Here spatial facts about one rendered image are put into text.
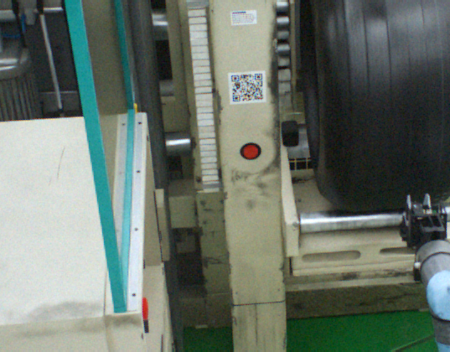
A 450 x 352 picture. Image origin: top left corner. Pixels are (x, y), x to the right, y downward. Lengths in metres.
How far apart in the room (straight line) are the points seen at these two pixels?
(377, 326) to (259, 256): 1.00
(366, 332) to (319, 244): 1.07
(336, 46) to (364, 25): 0.07
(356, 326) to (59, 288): 1.83
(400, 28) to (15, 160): 0.74
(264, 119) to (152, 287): 0.41
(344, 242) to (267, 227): 0.19
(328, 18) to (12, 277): 0.78
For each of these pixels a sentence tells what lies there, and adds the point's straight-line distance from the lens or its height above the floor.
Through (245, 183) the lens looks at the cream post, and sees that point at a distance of 2.36.
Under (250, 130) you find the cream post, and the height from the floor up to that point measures 1.11.
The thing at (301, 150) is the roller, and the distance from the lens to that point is 2.57.
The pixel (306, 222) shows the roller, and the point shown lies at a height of 0.91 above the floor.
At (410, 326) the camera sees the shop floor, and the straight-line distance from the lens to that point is 3.43.
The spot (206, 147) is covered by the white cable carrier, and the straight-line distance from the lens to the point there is 2.31.
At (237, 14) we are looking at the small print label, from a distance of 2.14.
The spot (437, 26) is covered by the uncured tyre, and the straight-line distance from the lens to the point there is 2.08.
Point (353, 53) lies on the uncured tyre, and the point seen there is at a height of 1.36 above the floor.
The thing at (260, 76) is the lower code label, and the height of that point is 1.24.
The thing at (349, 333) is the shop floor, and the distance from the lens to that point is 3.40.
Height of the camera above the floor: 2.39
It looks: 36 degrees down
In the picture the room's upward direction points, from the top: 2 degrees counter-clockwise
